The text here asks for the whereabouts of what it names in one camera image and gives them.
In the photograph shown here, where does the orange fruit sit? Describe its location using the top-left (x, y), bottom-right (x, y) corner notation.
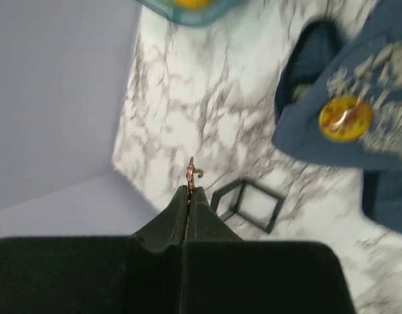
top-left (174, 0), bottom-right (213, 10)

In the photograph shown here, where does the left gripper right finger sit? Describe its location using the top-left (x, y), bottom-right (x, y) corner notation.
top-left (187, 188), bottom-right (242, 242)

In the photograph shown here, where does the teal plastic fruit container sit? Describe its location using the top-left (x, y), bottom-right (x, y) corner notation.
top-left (137, 0), bottom-right (246, 27)

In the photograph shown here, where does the black wire frame stand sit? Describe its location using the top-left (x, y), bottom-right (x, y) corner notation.
top-left (210, 177), bottom-right (285, 234)

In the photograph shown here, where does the yellow round badge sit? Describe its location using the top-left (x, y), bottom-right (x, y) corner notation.
top-left (318, 96), bottom-right (373, 143)

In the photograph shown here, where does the blue printed tank top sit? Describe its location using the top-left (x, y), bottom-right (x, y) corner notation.
top-left (272, 1), bottom-right (402, 234)

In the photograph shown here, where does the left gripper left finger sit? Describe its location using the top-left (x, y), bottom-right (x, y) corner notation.
top-left (130, 186), bottom-right (189, 254)

